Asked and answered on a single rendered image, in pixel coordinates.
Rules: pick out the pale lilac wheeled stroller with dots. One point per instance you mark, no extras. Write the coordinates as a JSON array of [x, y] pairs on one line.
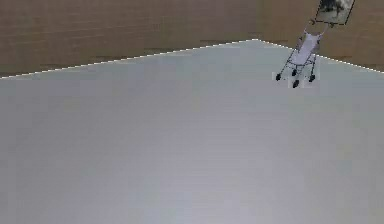
[[306, 50]]

